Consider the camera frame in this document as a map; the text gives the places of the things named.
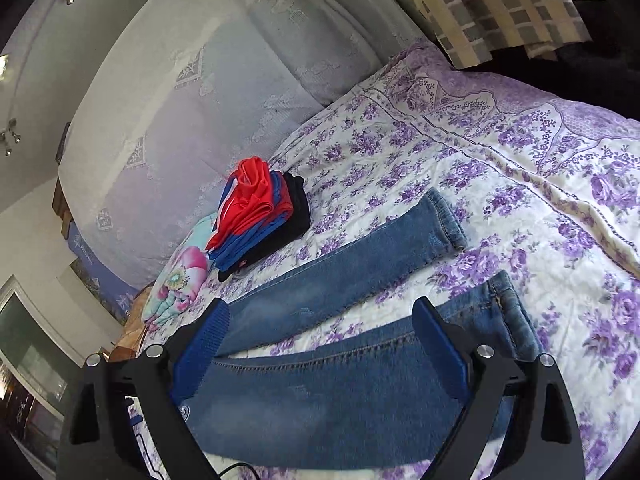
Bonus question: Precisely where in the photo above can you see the wooden headboard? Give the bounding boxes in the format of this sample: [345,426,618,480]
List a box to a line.
[52,175,76,237]

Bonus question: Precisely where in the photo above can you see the blue patterned cloth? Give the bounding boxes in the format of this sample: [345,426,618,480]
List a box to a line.
[70,222,141,323]

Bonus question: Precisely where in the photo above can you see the grey beige plaid curtain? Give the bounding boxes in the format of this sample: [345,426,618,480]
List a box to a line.
[395,0,608,68]

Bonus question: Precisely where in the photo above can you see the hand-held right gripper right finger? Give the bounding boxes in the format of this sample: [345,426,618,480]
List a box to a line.
[410,296,586,480]

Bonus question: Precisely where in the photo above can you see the white framed glass door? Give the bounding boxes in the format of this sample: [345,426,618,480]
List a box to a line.
[0,275,121,461]

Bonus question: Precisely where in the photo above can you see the blue denim pants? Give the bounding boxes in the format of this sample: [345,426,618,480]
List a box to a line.
[170,187,546,466]

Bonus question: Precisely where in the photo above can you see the floral colourful pillow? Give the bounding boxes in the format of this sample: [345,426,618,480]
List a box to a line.
[141,212,221,331]

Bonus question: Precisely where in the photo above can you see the white lace headboard cover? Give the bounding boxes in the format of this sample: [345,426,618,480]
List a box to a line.
[57,0,426,291]

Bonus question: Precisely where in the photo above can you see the purple floral bedsheet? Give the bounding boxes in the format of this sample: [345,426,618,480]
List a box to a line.
[125,40,640,480]

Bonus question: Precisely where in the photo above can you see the red folded sports garment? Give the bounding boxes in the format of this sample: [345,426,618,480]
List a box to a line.
[207,156,293,251]

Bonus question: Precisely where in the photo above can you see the black cable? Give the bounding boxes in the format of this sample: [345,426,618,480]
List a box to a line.
[217,461,263,480]

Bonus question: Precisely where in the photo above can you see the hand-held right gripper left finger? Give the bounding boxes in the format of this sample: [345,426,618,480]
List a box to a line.
[56,297,231,480]

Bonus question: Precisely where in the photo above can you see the blue folded sports garment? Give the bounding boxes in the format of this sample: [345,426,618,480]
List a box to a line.
[207,170,296,272]

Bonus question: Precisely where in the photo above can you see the brown pillow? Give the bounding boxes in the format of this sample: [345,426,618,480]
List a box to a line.
[107,285,156,361]

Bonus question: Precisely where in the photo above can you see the black folded garment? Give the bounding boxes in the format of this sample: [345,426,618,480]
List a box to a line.
[217,172,312,283]

